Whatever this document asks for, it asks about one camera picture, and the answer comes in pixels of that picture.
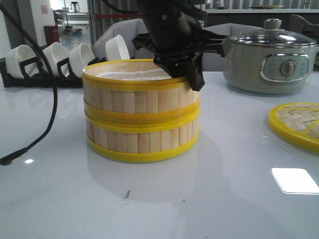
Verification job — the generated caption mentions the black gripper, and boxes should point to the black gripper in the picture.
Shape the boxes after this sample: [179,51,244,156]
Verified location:
[132,29,230,91]

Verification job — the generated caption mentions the bamboo steamer basket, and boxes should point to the bamboo steamer basket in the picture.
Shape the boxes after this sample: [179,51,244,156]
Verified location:
[82,59,200,123]
[86,109,200,163]

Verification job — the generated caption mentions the woven bamboo steamer lid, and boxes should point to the woven bamboo steamer lid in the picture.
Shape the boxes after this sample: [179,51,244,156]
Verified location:
[269,103,319,152]

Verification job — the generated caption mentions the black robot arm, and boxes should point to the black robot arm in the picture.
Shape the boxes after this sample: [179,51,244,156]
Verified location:
[132,0,231,92]

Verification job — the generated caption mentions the grey chair right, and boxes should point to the grey chair right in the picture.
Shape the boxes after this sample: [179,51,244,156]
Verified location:
[202,23,261,72]

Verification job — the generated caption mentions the grey chair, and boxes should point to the grey chair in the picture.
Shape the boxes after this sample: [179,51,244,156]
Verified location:
[202,23,261,72]
[92,19,154,59]

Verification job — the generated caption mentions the grey electric cooking pot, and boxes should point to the grey electric cooking pot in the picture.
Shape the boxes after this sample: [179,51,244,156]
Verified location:
[223,44,319,94]

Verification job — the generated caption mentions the grey chair left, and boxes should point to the grey chair left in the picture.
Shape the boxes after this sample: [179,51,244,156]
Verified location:
[92,19,154,59]

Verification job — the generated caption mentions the white bowl right upright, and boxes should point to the white bowl right upright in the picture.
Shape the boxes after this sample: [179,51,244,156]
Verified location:
[105,35,130,61]

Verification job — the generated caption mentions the glass pot lid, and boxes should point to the glass pot lid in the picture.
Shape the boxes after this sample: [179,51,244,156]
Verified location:
[231,18,317,47]

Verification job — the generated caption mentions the red bin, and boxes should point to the red bin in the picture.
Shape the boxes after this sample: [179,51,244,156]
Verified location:
[43,25,60,46]

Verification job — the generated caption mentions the black dish rack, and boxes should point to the black dish rack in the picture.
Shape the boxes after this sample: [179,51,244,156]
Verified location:
[0,51,107,89]

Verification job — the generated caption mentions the white bowl far left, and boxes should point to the white bowl far left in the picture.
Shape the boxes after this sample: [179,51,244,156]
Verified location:
[5,45,36,79]

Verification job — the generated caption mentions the black cable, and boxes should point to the black cable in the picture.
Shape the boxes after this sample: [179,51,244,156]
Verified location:
[0,2,59,166]

